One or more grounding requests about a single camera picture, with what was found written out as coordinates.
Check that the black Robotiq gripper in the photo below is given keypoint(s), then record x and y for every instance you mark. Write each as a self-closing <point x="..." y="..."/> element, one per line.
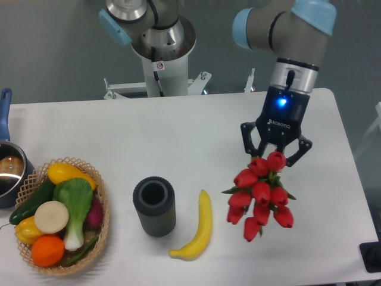
<point x="279" y="124"/>

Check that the red tulip bouquet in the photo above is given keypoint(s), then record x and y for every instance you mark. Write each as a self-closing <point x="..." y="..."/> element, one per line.
<point x="259" y="185"/>

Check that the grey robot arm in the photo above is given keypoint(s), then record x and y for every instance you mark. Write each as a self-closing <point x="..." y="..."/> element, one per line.
<point x="296" y="31"/>

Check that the yellow banana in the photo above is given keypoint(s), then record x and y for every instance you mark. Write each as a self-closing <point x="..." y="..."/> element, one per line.
<point x="194" y="248"/>

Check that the dark grey ribbed vase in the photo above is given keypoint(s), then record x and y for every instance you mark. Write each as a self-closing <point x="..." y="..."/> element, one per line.
<point x="154" y="201"/>

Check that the black device at edge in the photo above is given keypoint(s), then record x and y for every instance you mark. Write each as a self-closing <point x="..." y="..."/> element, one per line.
<point x="370" y="253"/>

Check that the purple sweet potato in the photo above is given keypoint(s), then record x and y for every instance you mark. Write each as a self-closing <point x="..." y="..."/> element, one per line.
<point x="95" y="215"/>

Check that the green bok choy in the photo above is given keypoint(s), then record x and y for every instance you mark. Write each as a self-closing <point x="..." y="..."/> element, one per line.
<point x="76" y="194"/>

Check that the green bean pod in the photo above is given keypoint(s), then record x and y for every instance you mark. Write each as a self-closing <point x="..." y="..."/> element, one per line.
<point x="86" y="249"/>

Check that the yellow squash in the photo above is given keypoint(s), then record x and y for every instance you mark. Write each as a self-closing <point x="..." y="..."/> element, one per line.
<point x="60" y="172"/>

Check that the woven wicker basket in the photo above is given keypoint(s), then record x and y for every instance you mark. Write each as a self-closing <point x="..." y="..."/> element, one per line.
<point x="32" y="183"/>

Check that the green cucumber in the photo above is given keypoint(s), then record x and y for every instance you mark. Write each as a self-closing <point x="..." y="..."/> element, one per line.
<point x="28" y="208"/>

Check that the white round radish slice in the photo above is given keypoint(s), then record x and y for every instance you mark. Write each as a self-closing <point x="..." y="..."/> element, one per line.
<point x="51" y="217"/>

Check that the orange fruit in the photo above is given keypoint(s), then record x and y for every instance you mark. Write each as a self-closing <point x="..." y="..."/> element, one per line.
<point x="47" y="250"/>

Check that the yellow bell pepper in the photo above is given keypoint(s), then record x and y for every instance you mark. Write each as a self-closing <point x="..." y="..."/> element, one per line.
<point x="27" y="232"/>

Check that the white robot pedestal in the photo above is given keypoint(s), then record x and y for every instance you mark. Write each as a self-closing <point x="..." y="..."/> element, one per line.
<point x="162" y="79"/>

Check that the blue handled saucepan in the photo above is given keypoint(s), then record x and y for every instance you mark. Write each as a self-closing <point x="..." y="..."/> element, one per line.
<point x="15" y="166"/>

